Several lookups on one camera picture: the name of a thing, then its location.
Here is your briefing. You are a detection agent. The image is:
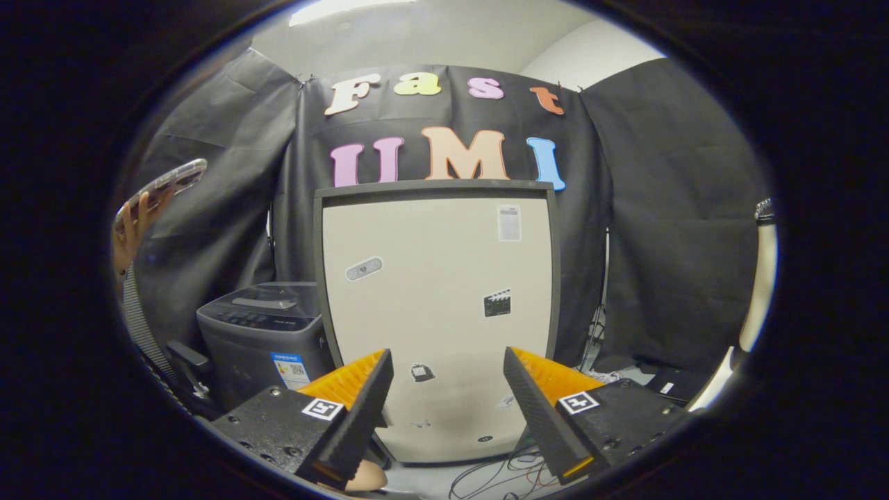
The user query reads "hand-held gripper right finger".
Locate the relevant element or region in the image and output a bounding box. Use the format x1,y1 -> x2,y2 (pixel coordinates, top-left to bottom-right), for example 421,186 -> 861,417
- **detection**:
504,346 -> 692,487

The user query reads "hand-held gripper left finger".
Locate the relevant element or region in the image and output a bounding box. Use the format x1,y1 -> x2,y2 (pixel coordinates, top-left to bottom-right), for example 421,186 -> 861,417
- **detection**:
212,349 -> 394,487

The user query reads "grey washing machine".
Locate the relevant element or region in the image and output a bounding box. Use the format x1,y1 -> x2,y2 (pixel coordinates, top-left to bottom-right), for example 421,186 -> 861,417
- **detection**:
197,281 -> 334,410

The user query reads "flat black box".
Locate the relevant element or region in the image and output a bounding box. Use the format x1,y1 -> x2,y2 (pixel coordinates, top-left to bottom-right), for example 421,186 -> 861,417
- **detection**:
642,367 -> 709,407

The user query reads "mesh office chair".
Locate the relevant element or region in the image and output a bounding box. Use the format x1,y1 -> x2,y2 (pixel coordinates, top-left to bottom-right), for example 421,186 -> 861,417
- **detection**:
122,278 -> 213,417

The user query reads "black backdrop cloth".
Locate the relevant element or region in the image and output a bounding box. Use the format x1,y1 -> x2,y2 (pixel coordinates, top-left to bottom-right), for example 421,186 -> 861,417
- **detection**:
128,49 -> 768,376

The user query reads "smartphone in clear case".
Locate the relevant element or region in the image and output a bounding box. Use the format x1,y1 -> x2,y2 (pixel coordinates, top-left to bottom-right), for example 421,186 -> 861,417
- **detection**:
118,158 -> 208,219

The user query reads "tangle of floor cables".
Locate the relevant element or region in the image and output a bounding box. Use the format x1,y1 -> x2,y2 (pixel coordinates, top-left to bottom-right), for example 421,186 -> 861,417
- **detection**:
448,444 -> 556,500

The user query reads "beige cabinet with dark frame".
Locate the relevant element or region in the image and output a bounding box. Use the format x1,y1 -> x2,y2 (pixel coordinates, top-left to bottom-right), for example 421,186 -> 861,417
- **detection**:
313,179 -> 562,465

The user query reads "white curved frame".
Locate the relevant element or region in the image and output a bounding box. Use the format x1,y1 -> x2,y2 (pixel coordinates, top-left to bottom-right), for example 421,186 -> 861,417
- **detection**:
688,198 -> 777,410

